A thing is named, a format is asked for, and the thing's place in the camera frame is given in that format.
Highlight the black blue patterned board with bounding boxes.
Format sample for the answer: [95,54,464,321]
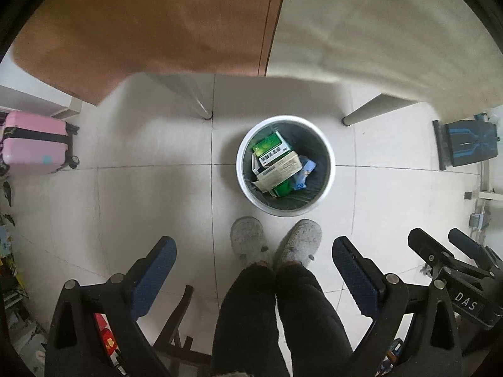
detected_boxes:
[432,120,500,170]

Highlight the pink suitcase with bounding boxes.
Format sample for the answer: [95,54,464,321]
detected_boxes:
[0,111,80,175]

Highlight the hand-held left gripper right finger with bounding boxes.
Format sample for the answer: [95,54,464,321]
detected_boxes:
[332,236,462,377]

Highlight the dark wooden stool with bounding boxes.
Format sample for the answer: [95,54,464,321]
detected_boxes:
[152,285,213,377]

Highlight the red package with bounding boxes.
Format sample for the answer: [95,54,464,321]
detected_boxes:
[93,313,119,367]

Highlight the person's black pants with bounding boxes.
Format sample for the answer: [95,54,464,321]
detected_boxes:
[211,262,354,377]

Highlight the white round trash bin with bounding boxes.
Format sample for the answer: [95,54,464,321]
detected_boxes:
[236,115,336,217]

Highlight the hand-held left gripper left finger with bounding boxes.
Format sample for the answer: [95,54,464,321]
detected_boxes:
[44,236,177,377]

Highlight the white table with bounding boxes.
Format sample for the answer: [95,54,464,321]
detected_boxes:
[157,73,423,127]

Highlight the grey fluffy slipper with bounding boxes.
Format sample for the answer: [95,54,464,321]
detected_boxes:
[274,219,322,265]
[230,217,270,265]

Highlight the light blue packet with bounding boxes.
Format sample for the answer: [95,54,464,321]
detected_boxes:
[293,157,317,191]

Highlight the beige striped table cloth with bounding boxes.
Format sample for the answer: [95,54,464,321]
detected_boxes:
[265,0,503,120]

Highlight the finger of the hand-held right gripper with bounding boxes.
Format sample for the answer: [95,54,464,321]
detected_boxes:
[408,228,495,284]
[448,228,503,274]

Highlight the orange table cloth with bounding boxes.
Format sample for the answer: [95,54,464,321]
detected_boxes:
[12,0,291,107]

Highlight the green medicine box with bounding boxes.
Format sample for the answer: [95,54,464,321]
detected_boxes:
[251,131,293,167]

